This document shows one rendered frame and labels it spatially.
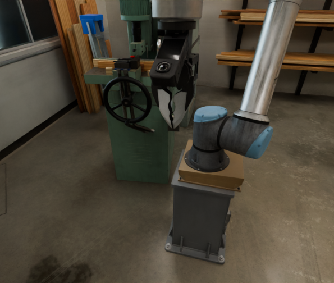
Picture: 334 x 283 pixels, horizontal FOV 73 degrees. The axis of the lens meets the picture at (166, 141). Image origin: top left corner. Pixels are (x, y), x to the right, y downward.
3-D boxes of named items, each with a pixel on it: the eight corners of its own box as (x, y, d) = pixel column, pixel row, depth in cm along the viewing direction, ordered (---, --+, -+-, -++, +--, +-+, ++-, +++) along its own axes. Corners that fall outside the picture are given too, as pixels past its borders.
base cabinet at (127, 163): (115, 179, 192) (103, 103, 153) (132, 142, 240) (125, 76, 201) (168, 184, 188) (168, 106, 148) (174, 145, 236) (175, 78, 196)
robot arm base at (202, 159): (222, 149, 124) (224, 133, 119) (228, 170, 107) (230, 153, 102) (188, 148, 125) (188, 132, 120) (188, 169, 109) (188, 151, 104)
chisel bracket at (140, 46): (131, 57, 145) (129, 43, 141) (136, 52, 157) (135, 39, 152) (142, 58, 145) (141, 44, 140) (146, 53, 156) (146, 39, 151)
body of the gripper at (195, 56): (198, 81, 50) (202, 20, 44) (188, 92, 43) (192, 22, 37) (166, 78, 53) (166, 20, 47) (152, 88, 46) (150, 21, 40)
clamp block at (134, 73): (113, 85, 135) (111, 70, 130) (119, 78, 146) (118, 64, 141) (137, 86, 134) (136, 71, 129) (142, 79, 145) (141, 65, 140)
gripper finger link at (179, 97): (191, 121, 54) (193, 82, 49) (184, 132, 49) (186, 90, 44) (179, 119, 55) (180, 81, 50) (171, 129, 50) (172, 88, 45)
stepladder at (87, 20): (107, 131, 262) (75, 16, 199) (116, 121, 282) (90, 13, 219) (120, 131, 257) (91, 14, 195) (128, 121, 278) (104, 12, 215)
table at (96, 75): (78, 88, 139) (76, 79, 136) (96, 73, 164) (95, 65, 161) (175, 93, 133) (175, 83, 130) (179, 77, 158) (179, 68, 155)
